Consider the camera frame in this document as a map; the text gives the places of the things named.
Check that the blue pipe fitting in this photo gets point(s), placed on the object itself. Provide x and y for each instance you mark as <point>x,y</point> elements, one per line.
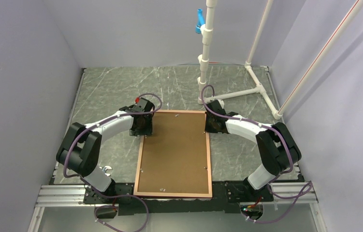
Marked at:
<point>200,21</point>

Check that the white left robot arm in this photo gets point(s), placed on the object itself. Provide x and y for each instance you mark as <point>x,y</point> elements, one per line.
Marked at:
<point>80,148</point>

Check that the brown cardboard backing board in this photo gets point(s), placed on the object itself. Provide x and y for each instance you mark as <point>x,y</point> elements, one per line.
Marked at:
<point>175,153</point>

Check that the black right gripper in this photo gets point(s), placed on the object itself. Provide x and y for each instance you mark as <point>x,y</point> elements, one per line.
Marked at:
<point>208,129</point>

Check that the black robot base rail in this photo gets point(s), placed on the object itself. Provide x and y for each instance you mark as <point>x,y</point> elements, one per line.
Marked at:
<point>227,195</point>

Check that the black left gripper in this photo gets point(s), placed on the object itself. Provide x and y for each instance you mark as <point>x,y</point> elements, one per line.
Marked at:
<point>147,131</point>

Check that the silver open-end wrench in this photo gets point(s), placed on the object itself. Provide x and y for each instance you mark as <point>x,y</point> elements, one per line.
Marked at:
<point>106,170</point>

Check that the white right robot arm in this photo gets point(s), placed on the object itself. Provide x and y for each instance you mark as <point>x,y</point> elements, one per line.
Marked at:
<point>277,148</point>

